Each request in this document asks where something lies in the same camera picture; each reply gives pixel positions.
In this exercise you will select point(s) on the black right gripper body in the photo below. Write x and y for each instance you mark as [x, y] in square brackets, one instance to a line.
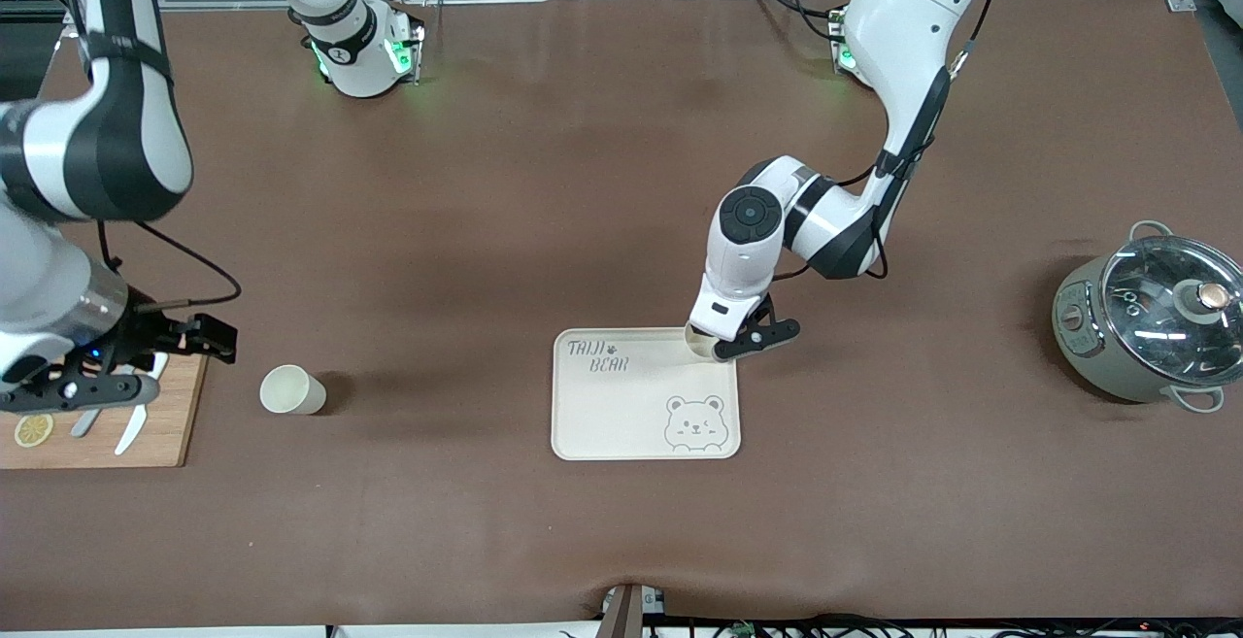
[149, 336]

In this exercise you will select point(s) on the white IKEA cup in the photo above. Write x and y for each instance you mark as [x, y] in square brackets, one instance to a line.
[286, 390]
[699, 342]

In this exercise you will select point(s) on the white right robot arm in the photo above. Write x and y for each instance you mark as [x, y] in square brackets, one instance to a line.
[354, 65]

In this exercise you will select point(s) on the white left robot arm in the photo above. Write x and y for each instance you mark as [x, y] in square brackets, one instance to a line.
[903, 26]

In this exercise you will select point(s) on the cream bear print tray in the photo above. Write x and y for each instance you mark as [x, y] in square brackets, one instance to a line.
[621, 415]

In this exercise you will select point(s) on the white plastic knife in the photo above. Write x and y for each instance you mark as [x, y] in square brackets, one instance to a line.
[131, 432]

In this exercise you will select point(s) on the bamboo cutting board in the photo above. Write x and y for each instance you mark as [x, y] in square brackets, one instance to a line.
[165, 434]

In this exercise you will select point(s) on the grey plastic knife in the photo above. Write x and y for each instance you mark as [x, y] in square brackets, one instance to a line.
[85, 422]

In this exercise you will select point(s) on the lemon slice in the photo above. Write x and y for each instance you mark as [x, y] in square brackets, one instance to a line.
[34, 431]

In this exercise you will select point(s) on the brown table cover mat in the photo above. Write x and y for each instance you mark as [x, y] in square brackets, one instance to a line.
[621, 182]

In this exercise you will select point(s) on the grey cooking pot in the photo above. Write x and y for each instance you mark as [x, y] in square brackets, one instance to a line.
[1097, 371]

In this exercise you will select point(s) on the glass pot lid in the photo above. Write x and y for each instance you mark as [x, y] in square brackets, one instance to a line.
[1156, 327]

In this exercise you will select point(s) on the grey metal bracket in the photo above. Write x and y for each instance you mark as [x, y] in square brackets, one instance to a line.
[621, 614]

